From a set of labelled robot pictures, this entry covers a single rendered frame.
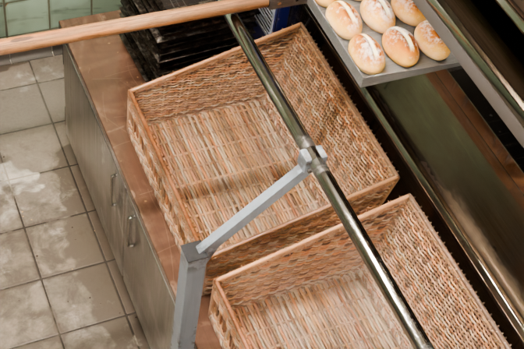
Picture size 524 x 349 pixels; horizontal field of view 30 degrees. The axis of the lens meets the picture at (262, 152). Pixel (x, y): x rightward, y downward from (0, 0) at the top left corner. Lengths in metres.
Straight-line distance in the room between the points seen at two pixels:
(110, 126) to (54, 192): 0.65
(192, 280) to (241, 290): 0.28
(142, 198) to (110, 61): 0.49
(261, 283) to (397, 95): 0.53
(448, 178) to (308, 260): 0.38
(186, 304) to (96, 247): 1.08
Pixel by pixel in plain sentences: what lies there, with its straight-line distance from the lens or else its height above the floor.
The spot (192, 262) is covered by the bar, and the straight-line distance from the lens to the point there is 1.91.
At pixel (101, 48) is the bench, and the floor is 0.58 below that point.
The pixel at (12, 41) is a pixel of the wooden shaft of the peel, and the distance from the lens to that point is 1.93.
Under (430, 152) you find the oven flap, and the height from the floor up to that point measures 0.98.
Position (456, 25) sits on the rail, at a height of 1.44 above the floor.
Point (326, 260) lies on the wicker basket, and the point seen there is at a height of 0.68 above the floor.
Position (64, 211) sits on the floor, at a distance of 3.17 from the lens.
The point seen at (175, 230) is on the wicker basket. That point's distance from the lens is 2.37.
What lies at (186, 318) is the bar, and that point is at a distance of 2.09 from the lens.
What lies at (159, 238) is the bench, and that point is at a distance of 2.39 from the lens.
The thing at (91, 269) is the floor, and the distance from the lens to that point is 3.04.
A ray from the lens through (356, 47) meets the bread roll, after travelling 1.97.
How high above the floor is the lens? 2.52
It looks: 48 degrees down
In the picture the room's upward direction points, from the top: 11 degrees clockwise
